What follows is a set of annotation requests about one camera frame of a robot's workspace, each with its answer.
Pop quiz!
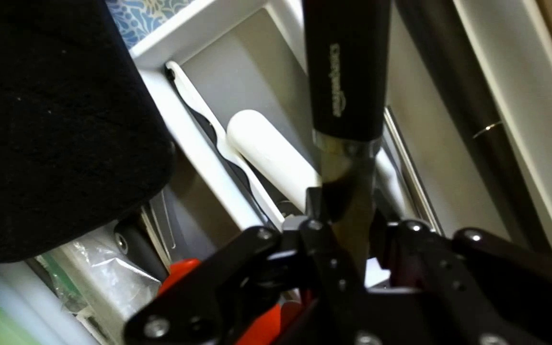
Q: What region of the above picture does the orange utensil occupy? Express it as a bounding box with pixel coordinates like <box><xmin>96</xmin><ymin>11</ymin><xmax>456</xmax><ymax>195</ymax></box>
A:
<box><xmin>158</xmin><ymin>258</ymin><xmax>306</xmax><ymax>345</ymax></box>

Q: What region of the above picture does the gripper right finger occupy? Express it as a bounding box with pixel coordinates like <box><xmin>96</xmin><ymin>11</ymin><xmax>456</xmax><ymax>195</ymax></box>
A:
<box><xmin>370</xmin><ymin>191</ymin><xmax>552</xmax><ymax>345</ymax></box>

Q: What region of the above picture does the black handled metal spatula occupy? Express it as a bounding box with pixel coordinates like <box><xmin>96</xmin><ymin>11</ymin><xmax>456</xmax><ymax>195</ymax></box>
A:
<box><xmin>301</xmin><ymin>0</ymin><xmax>392</xmax><ymax>275</ymax></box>

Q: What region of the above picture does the silver metal utensil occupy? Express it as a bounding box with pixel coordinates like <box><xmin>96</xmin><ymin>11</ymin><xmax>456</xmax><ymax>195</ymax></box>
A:
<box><xmin>382</xmin><ymin>106</ymin><xmax>444</xmax><ymax>236</ymax></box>

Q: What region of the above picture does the white round utensil handle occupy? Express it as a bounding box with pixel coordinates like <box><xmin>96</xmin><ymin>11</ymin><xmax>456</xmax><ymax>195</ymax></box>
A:
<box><xmin>227</xmin><ymin>109</ymin><xmax>323</xmax><ymax>212</ymax></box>

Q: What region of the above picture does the white and black utensil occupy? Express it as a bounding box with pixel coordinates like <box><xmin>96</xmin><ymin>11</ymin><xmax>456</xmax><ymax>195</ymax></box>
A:
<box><xmin>165</xmin><ymin>60</ymin><xmax>287</xmax><ymax>229</ymax></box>

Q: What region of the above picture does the black utensil handle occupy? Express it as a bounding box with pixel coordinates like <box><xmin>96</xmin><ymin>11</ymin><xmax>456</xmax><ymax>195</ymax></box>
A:
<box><xmin>113</xmin><ymin>217</ymin><xmax>170</xmax><ymax>283</ymax></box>

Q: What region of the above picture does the black cloth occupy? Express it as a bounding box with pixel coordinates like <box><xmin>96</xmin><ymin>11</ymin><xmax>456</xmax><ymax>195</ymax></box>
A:
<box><xmin>0</xmin><ymin>0</ymin><xmax>177</xmax><ymax>264</ymax></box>

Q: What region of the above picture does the white drawer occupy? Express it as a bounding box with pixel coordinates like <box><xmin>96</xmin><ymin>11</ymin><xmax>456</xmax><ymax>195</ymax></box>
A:
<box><xmin>130</xmin><ymin>0</ymin><xmax>552</xmax><ymax>269</ymax></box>

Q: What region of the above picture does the clear plastic bag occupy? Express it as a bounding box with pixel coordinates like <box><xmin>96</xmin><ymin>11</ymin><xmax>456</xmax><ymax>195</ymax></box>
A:
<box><xmin>48</xmin><ymin>229</ymin><xmax>162</xmax><ymax>319</ymax></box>

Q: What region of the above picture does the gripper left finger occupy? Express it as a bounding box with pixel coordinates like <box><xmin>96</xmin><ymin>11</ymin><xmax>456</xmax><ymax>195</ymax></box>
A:
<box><xmin>123</xmin><ymin>187</ymin><xmax>368</xmax><ymax>345</ymax></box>

